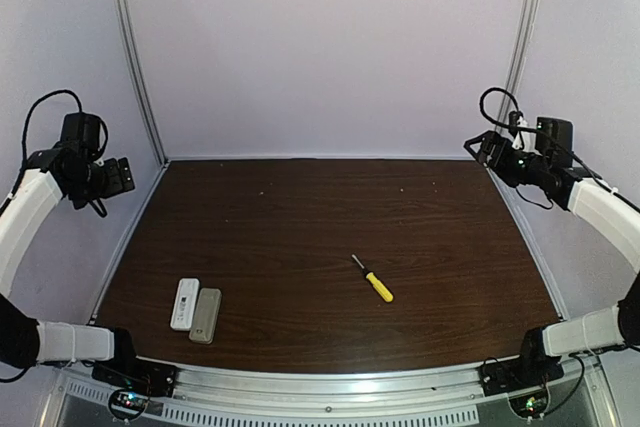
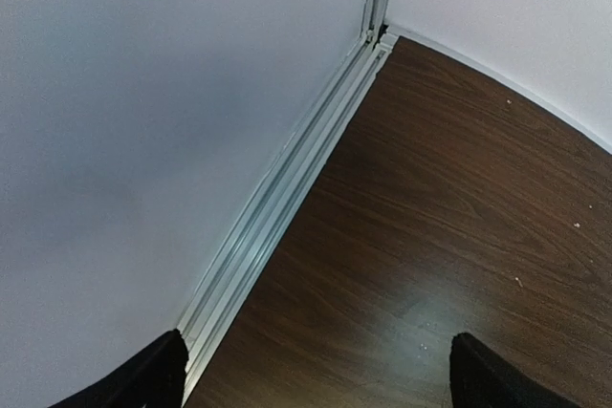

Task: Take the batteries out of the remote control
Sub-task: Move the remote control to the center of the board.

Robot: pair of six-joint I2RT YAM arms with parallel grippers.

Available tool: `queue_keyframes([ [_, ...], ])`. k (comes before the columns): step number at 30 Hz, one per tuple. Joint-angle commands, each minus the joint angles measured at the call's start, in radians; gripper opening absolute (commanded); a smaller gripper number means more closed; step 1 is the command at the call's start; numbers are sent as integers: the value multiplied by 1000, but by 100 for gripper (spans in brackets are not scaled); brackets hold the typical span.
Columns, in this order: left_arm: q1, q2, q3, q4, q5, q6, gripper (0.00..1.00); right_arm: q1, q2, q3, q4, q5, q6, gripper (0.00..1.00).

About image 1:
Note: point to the aluminium frame post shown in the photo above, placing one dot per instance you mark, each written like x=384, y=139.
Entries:
x=528, y=14
x=136, y=74

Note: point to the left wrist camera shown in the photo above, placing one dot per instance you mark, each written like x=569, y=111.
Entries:
x=117, y=174

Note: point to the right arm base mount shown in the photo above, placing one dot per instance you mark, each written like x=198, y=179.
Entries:
x=504, y=376

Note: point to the white remote control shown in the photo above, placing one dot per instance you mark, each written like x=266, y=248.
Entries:
x=184, y=304

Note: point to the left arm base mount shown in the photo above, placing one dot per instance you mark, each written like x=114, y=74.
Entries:
x=148, y=378

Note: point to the left aluminium frame post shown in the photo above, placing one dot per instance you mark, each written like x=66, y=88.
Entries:
x=136, y=74

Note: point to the right aluminium frame post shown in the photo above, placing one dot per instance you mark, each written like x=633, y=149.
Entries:
x=528, y=14

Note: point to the aluminium front rail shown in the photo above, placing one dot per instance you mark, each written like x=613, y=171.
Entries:
x=451, y=396

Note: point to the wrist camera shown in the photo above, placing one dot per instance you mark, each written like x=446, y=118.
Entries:
x=117, y=174
x=516, y=121

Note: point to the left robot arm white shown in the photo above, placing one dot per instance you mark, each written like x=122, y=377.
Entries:
x=73, y=169

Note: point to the grey remote control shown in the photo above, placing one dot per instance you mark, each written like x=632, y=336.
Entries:
x=205, y=316

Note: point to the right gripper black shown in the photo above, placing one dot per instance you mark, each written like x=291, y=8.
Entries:
x=495, y=150

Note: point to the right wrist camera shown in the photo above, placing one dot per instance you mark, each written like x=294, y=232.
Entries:
x=516, y=121

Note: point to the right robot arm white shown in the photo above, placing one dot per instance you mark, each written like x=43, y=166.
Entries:
x=542, y=156

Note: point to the yellow handled screwdriver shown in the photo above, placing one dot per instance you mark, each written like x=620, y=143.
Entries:
x=378, y=286

